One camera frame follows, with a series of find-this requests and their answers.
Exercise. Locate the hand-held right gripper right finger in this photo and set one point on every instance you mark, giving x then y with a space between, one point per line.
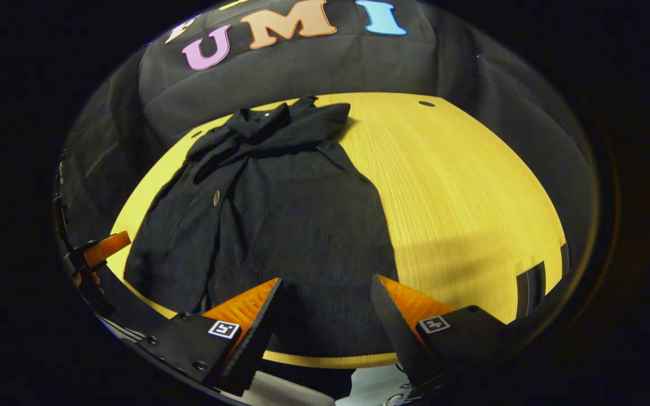
401 338

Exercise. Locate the dark table edge bracket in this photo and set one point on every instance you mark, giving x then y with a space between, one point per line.
531 290

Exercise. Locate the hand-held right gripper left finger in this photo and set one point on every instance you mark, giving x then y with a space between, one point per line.
257 335

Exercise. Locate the black button-up jacket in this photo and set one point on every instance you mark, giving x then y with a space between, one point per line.
291 225

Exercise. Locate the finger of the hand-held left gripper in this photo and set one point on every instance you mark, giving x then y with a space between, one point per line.
110 247

